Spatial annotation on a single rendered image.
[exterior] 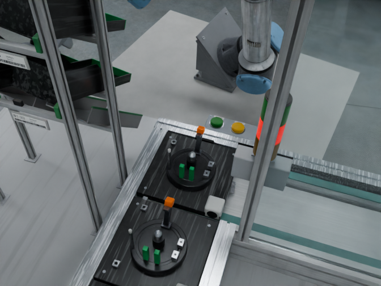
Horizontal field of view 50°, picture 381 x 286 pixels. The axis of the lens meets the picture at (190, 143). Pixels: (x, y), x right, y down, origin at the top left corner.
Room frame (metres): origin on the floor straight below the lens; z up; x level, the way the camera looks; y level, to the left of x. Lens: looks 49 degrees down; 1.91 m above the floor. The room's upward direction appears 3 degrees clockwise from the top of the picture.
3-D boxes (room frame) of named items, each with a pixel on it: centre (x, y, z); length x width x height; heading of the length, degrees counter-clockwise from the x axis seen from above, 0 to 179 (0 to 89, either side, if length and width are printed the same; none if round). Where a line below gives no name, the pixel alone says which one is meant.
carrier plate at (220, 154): (0.72, -0.01, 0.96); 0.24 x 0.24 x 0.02; 74
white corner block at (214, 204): (0.60, -0.07, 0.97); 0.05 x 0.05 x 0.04; 74
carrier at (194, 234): (0.48, 0.07, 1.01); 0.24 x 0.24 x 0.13; 74
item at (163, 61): (1.24, -0.12, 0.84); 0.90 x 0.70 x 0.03; 63
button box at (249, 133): (0.90, -0.15, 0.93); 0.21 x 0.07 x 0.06; 74
